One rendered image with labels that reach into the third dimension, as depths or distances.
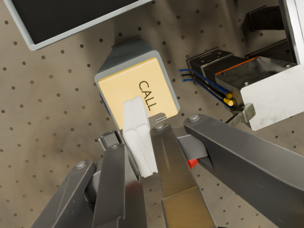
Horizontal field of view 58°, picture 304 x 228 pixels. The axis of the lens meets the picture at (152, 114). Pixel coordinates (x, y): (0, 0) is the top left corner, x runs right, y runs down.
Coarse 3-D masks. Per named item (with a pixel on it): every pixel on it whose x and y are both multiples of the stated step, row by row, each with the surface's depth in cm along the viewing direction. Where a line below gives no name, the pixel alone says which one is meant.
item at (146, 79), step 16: (144, 64) 25; (112, 80) 25; (128, 80) 26; (144, 80) 26; (160, 80) 26; (112, 96) 26; (128, 96) 26; (144, 96) 26; (160, 96) 26; (112, 112) 26; (160, 112) 27; (176, 112) 27
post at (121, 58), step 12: (120, 48) 51; (132, 48) 40; (144, 48) 32; (108, 60) 37; (120, 60) 30; (132, 60) 27; (144, 60) 27; (108, 72) 27; (96, 84) 27; (168, 84) 28; (108, 108) 28
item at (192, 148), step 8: (152, 120) 17; (160, 120) 17; (176, 128) 15; (184, 128) 14; (176, 136) 14; (184, 136) 14; (192, 136) 14; (184, 144) 14; (192, 144) 14; (200, 144) 14; (184, 152) 14; (192, 152) 14; (200, 152) 14; (208, 152) 14
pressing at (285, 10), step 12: (288, 0) 40; (300, 0) 40; (288, 12) 40; (300, 12) 41; (288, 24) 41; (300, 24) 41; (288, 36) 42; (300, 36) 42; (300, 48) 42; (300, 60) 43
